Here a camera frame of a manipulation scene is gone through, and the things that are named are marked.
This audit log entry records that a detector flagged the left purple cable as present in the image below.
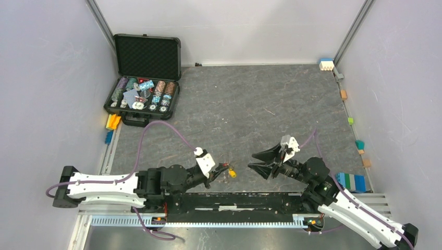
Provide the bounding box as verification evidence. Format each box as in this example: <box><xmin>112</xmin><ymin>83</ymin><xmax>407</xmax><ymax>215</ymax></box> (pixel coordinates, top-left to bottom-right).
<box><xmin>45</xmin><ymin>120</ymin><xmax>198</xmax><ymax>242</ymax></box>

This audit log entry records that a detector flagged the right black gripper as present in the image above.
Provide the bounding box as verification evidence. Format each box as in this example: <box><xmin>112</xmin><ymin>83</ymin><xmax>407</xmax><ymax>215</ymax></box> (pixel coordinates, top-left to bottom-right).
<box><xmin>247</xmin><ymin>142</ymin><xmax>312</xmax><ymax>185</ymax></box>

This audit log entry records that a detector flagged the black poker chip case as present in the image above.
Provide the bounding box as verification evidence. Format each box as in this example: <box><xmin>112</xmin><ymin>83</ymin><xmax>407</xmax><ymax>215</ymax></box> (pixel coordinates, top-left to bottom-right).
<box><xmin>104</xmin><ymin>34</ymin><xmax>182</xmax><ymax>127</ymax></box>

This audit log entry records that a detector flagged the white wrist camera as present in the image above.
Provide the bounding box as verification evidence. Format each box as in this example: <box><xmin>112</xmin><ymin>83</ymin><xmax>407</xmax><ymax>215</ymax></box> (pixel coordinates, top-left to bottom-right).
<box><xmin>280</xmin><ymin>135</ymin><xmax>300</xmax><ymax>163</ymax></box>
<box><xmin>194</xmin><ymin>147</ymin><xmax>216</xmax><ymax>179</ymax></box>

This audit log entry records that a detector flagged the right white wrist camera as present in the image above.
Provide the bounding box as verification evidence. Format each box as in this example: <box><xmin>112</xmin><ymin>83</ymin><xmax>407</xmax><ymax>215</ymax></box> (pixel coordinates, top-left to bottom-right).
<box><xmin>280</xmin><ymin>135</ymin><xmax>300</xmax><ymax>163</ymax></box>

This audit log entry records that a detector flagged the teal cube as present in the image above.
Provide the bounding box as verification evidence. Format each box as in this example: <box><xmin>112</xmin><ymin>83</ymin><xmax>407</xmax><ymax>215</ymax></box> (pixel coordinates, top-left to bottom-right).
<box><xmin>355</xmin><ymin>140</ymin><xmax>365</xmax><ymax>150</ymax></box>

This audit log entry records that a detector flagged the white blue toy block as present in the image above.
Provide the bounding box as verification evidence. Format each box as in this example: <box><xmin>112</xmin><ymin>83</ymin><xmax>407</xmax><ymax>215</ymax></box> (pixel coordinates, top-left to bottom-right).
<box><xmin>318</xmin><ymin>58</ymin><xmax>335</xmax><ymax>71</ymax></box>

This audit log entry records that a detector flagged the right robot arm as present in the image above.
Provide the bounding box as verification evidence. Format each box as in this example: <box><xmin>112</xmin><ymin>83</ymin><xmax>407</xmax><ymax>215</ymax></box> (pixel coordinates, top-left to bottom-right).
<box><xmin>248</xmin><ymin>145</ymin><xmax>419</xmax><ymax>249</ymax></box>

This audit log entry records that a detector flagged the orange wooden cube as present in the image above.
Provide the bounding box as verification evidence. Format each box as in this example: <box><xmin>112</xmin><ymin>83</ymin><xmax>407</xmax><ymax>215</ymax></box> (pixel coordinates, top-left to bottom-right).
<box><xmin>340</xmin><ymin>90</ymin><xmax>348</xmax><ymax>101</ymax></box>

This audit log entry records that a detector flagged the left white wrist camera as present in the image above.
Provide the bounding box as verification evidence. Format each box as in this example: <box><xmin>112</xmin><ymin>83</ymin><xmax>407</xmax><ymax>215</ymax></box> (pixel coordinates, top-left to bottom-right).
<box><xmin>194</xmin><ymin>147</ymin><xmax>216</xmax><ymax>179</ymax></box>

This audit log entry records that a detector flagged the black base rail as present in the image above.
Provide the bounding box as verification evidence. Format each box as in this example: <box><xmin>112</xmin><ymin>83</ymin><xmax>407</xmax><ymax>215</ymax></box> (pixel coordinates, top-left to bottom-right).
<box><xmin>130</xmin><ymin>192</ymin><xmax>336</xmax><ymax>223</ymax></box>

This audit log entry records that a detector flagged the blue green lego stack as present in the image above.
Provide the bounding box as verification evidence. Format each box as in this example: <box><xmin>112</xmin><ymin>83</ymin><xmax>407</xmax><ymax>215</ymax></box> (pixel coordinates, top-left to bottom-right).
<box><xmin>335</xmin><ymin>172</ymin><xmax>367</xmax><ymax>193</ymax></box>

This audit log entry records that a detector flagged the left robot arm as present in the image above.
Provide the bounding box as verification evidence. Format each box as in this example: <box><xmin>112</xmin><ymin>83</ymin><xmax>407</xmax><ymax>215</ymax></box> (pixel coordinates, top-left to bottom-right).
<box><xmin>52</xmin><ymin>163</ymin><xmax>229</xmax><ymax>212</ymax></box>

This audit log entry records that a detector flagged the yellow orange toy block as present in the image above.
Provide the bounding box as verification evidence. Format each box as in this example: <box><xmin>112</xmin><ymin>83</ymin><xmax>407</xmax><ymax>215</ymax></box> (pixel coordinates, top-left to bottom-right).
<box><xmin>105</xmin><ymin>114</ymin><xmax>121</xmax><ymax>130</ymax></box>

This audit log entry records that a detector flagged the tan wooden cube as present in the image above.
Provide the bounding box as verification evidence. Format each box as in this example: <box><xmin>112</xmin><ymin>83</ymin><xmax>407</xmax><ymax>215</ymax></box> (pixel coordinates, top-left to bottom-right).
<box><xmin>362</xmin><ymin>158</ymin><xmax>372</xmax><ymax>168</ymax></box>

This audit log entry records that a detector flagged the yellow tag key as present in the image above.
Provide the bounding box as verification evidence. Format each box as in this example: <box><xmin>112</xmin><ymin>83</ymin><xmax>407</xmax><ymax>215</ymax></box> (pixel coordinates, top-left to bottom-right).
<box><xmin>228</xmin><ymin>167</ymin><xmax>237</xmax><ymax>178</ymax></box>

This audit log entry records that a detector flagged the grey block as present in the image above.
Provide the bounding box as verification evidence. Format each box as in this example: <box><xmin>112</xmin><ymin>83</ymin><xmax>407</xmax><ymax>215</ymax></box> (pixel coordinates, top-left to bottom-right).
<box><xmin>333</xmin><ymin>67</ymin><xmax>345</xmax><ymax>83</ymax></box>

